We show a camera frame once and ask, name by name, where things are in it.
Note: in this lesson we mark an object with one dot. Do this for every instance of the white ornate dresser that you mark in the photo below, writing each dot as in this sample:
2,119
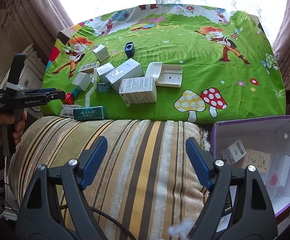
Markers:
32,73

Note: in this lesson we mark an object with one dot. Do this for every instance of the green cartoon tablecloth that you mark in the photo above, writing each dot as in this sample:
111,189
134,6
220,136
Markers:
177,62

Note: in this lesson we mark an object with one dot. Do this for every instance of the beige kraft card box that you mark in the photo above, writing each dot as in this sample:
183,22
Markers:
258,159

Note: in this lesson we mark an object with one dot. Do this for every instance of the small silver cube box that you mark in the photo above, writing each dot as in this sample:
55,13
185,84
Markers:
101,53

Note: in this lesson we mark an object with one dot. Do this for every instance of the dark blue small box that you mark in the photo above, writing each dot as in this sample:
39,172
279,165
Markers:
129,49

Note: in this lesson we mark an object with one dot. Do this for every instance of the white barcode box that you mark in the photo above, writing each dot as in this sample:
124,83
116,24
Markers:
233,153

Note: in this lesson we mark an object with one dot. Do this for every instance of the white dental box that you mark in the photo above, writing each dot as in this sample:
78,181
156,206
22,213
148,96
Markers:
88,68

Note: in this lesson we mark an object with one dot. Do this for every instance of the white plastic case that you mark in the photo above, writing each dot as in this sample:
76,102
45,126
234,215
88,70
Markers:
165,75

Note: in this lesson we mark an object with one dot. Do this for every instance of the red small object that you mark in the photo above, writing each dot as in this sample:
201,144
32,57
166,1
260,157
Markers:
70,97

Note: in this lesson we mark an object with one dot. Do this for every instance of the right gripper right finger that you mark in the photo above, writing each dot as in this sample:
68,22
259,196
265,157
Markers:
238,205

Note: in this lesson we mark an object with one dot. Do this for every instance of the white box pink mark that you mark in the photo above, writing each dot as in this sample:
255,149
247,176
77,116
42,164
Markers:
279,171

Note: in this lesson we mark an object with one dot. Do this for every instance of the white text-covered box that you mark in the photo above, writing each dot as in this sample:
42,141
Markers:
138,90

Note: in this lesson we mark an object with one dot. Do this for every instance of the small white box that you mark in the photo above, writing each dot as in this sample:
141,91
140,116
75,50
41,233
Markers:
103,71
82,81

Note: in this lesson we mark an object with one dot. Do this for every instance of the purple storage box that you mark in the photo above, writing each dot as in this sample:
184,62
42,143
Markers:
264,143

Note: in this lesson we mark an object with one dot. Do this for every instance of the pink patterned curtain left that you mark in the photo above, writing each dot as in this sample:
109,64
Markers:
33,21

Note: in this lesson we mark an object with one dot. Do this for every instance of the teal small basket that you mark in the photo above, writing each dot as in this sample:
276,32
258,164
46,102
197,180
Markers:
103,87

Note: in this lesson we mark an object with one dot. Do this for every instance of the white YSL box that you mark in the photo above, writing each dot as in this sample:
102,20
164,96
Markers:
128,69

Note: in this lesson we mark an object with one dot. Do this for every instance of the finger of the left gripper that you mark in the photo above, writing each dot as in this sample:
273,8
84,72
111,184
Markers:
39,91
54,95

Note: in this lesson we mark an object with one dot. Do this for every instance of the small white open box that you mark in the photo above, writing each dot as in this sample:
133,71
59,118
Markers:
103,71

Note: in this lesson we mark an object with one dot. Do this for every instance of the striped sofa cushion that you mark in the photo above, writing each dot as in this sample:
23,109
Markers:
145,181

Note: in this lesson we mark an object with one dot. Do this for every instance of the white long box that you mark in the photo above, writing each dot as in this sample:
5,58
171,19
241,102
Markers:
67,110

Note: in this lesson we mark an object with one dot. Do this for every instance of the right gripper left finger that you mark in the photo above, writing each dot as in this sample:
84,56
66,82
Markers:
40,216

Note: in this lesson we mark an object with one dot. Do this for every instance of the teal toothpaste box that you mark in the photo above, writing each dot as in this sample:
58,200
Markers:
90,113

